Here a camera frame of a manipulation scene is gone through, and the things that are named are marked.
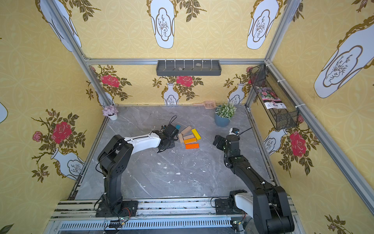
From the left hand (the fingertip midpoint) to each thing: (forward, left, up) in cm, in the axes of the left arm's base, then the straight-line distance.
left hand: (171, 144), depth 98 cm
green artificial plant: (+15, -37, +16) cm, 43 cm away
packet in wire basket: (+6, -55, +35) cm, 65 cm away
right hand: (-3, -31, +11) cm, 33 cm away
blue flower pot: (+15, -36, +4) cm, 39 cm away
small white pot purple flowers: (+22, +44, +10) cm, 50 cm away
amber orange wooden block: (+3, -14, 0) cm, 14 cm away
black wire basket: (+6, -68, +22) cm, 72 cm away
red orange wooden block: (-2, -14, 0) cm, 14 cm away
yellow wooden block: (+7, -17, 0) cm, 19 cm away
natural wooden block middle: (+5, -12, +1) cm, 13 cm away
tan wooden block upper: (+10, -10, +1) cm, 14 cm away
